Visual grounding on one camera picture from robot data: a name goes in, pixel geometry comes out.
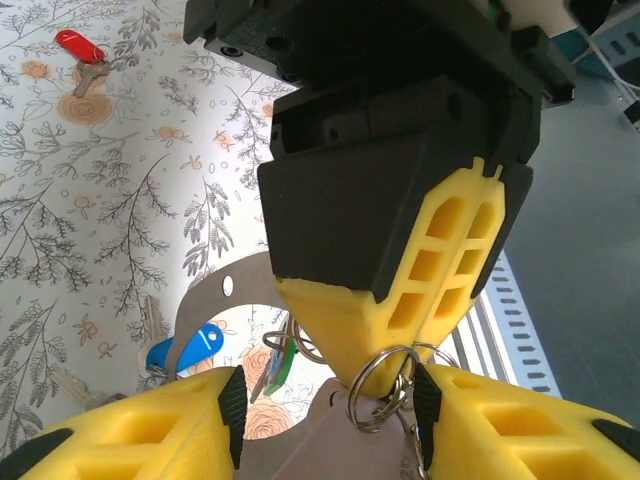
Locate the grey slotted bar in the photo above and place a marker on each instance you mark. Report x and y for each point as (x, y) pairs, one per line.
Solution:
(617, 42)

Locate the grey metal sheet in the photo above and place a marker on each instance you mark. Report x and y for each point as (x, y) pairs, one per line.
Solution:
(590, 250)

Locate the silver key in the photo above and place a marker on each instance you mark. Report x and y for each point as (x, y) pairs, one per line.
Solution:
(87, 80)
(262, 382)
(75, 387)
(151, 320)

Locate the green plastic key tag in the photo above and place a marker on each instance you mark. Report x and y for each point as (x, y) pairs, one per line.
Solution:
(282, 365)

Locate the lilac plastic key tag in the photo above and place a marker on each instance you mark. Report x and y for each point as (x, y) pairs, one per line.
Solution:
(340, 440)

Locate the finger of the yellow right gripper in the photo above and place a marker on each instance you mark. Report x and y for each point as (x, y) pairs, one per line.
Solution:
(510, 190)
(340, 210)

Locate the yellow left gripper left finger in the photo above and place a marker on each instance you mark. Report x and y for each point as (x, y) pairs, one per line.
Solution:
(125, 440)

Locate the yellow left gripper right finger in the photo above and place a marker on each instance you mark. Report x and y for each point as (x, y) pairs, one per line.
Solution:
(525, 440)

